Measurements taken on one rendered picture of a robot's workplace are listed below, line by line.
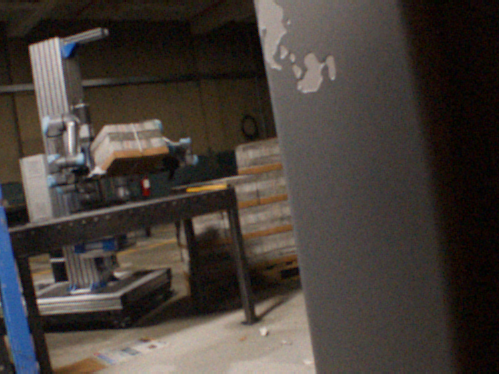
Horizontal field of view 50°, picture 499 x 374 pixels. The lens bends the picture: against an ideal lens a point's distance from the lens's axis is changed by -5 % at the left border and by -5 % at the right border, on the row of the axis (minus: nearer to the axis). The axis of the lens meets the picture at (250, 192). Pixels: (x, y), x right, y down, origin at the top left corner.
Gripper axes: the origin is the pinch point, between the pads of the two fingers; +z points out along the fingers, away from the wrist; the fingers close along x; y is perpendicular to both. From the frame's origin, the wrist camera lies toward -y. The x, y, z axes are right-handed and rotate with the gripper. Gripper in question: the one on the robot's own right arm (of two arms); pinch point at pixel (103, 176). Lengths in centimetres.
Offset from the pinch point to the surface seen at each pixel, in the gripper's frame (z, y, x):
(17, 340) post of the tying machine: -91, -91, -57
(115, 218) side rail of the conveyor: -26, -46, -53
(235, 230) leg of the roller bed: 45, -65, -45
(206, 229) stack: 75, -41, 27
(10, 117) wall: 132, 384, 567
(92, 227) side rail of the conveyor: -39, -48, -53
